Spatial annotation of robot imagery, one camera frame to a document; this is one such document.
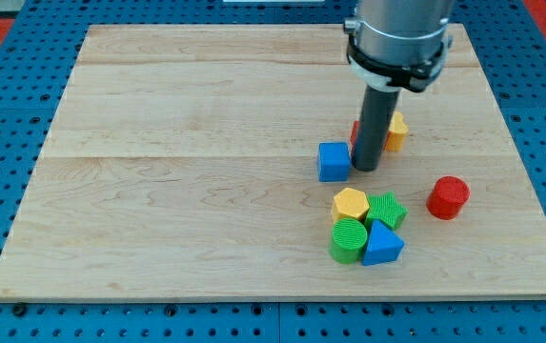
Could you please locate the blue cube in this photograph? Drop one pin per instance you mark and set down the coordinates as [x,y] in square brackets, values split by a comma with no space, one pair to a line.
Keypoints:
[333,162]

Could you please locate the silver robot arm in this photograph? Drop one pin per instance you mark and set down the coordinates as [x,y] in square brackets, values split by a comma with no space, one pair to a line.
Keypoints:
[398,44]

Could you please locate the red star block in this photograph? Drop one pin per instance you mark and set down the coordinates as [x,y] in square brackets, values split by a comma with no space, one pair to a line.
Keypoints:
[354,132]

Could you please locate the green star block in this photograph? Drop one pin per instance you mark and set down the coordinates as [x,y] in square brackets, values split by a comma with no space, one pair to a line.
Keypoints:
[386,209]

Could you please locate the yellow hexagon block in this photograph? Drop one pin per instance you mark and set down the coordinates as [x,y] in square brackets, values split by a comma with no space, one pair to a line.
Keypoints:
[350,203]

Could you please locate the wooden board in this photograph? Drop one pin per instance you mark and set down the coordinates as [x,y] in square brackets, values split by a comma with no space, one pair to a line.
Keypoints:
[180,167]

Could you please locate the green cylinder block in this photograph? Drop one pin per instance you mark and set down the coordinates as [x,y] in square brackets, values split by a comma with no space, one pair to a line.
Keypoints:
[348,238]

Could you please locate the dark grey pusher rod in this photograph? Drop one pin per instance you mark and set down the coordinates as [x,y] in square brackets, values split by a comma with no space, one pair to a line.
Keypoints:
[374,122]

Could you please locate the yellow heart block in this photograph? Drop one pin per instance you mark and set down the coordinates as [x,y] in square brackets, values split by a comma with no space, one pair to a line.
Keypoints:
[397,133]

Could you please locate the blue triangle block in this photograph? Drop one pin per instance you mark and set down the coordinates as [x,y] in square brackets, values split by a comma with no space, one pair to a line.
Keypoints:
[383,245]

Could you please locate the red cylinder block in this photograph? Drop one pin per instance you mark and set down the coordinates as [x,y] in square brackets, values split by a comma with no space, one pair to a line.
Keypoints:
[448,197]

